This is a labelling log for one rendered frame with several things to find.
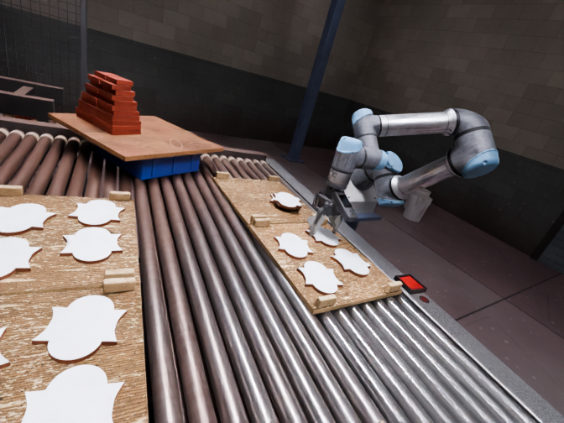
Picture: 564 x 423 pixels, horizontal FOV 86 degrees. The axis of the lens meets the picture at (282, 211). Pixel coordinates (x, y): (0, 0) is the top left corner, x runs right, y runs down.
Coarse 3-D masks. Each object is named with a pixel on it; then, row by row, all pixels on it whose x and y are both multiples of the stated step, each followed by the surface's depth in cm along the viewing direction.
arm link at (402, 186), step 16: (480, 128) 104; (464, 144) 106; (480, 144) 102; (448, 160) 111; (464, 160) 106; (480, 160) 102; (496, 160) 101; (384, 176) 141; (400, 176) 137; (416, 176) 125; (432, 176) 119; (448, 176) 116; (464, 176) 108; (384, 192) 139; (400, 192) 134
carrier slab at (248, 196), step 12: (216, 180) 132; (228, 180) 136; (240, 180) 139; (252, 180) 143; (264, 180) 148; (228, 192) 124; (240, 192) 127; (252, 192) 131; (264, 192) 134; (276, 192) 138; (288, 192) 142; (240, 204) 117; (252, 204) 120; (264, 204) 123; (240, 216) 110; (276, 216) 116; (288, 216) 119; (300, 216) 122
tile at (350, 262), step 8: (336, 256) 98; (344, 256) 100; (352, 256) 101; (344, 264) 95; (352, 264) 96; (360, 264) 98; (368, 264) 99; (352, 272) 93; (360, 272) 93; (368, 272) 95
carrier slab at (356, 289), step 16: (272, 224) 109; (288, 224) 112; (304, 224) 116; (272, 240) 99; (272, 256) 91; (288, 256) 93; (320, 256) 98; (288, 272) 85; (336, 272) 92; (304, 288) 81; (352, 288) 87; (368, 288) 89; (384, 288) 91; (336, 304) 79; (352, 304) 82
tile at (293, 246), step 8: (280, 240) 98; (288, 240) 99; (296, 240) 101; (304, 240) 102; (280, 248) 94; (288, 248) 95; (296, 248) 96; (304, 248) 97; (296, 256) 92; (304, 256) 93
